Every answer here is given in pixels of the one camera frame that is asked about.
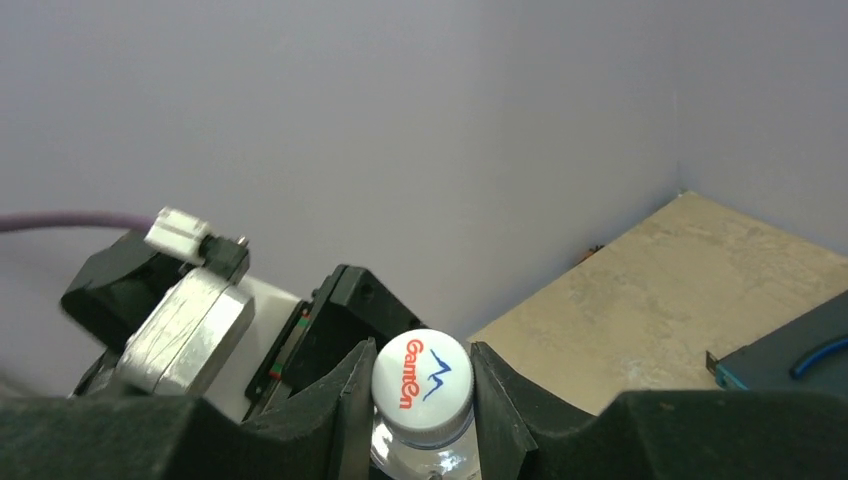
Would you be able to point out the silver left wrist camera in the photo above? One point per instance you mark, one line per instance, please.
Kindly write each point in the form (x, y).
(216, 331)

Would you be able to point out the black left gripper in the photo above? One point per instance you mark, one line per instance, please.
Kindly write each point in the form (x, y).
(350, 306)

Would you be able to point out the blue handled pliers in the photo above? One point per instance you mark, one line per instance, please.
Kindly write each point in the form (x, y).
(815, 355)

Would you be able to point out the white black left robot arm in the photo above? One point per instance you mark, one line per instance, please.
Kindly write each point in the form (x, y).
(114, 293)

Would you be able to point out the clear bottle with label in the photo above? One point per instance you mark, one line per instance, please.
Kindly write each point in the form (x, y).
(422, 387)

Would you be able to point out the dark grey network switch box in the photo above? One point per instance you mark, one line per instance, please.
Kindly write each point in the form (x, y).
(764, 363)

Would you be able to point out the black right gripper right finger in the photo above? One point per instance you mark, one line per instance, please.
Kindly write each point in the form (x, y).
(526, 432)

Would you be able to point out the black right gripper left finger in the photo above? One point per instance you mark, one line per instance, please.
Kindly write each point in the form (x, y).
(323, 432)

